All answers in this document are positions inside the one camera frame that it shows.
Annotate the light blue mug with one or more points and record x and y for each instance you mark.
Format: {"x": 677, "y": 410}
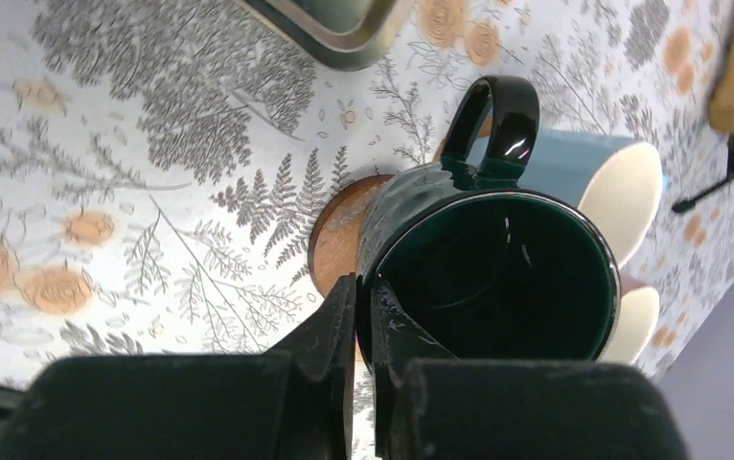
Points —
{"x": 616, "y": 182}

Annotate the pink mug white inside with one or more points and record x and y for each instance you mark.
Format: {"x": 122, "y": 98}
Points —
{"x": 635, "y": 322}

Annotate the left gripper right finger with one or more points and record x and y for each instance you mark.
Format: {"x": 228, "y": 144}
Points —
{"x": 397, "y": 339}

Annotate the floral patterned table mat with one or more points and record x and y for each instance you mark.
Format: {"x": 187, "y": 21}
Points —
{"x": 162, "y": 164}

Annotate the metal serving tray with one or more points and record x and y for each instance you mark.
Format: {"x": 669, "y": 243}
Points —
{"x": 346, "y": 35}

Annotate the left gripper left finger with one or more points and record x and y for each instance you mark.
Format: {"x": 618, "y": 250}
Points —
{"x": 316, "y": 416}

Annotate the glossy brown coaster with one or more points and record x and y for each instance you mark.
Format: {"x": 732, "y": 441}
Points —
{"x": 334, "y": 237}

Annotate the dark green mug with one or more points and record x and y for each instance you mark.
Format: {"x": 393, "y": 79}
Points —
{"x": 487, "y": 268}

